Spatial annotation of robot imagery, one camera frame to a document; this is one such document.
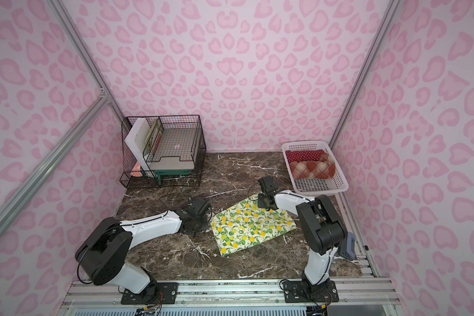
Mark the white tray in basket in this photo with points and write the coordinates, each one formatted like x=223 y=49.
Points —
x=177 y=150

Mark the aluminium front rail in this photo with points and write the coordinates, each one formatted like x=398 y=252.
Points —
x=364 y=296

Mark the black wire basket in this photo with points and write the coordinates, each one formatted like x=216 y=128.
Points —
x=131 y=177

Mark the white plastic basket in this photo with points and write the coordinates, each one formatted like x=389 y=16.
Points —
x=314 y=187

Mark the white foam board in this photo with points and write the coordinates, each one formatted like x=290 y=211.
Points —
x=136 y=141

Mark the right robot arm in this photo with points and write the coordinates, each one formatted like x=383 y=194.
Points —
x=320 y=223

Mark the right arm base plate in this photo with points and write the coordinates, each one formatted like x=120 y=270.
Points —
x=303 y=292

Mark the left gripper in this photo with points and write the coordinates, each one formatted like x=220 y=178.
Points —
x=197 y=225

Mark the green lemon print skirt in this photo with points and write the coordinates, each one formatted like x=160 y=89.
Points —
x=245 y=225

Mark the green book in basket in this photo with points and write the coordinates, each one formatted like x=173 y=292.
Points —
x=153 y=138

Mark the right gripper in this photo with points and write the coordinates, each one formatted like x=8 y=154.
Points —
x=264 y=201

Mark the red polka dot skirt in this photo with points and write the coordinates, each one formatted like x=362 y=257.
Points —
x=304 y=155

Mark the green stand under tray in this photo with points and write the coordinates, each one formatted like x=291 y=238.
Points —
x=164 y=177

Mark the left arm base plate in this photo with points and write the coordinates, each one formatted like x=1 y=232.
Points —
x=153 y=294

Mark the red plaid skirt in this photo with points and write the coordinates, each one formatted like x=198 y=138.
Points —
x=324 y=168

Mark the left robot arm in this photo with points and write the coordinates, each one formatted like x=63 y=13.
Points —
x=102 y=256

